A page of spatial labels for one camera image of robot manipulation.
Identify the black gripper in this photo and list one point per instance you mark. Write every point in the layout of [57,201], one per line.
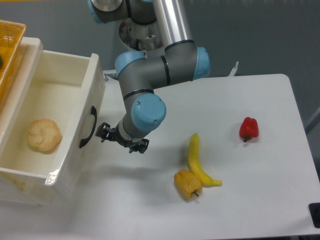
[119,135]

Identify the white top drawer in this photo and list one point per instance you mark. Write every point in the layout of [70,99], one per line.
[63,88]

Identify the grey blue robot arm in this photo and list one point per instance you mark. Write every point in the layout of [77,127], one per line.
[139,75]

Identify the white drawer cabinet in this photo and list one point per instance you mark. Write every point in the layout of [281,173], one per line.
[29,54]

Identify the yellow banana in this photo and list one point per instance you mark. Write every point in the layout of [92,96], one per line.
[194,163]

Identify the beige bread roll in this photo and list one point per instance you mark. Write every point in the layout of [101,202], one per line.
[43,135]

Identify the yellow bell pepper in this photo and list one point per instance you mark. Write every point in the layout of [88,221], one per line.
[188,184]

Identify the red bell pepper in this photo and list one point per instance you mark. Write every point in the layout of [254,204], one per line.
[249,129]

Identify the white clip at table edge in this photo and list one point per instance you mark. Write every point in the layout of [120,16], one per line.
[234,70]

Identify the yellow wicker basket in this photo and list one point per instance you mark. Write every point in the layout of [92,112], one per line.
[11,35]

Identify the black corner device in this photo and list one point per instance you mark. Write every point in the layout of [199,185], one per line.
[314,209]

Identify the black drawer handle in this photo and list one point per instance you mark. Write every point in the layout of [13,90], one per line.
[89,127]

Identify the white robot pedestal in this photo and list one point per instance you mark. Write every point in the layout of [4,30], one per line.
[143,38]

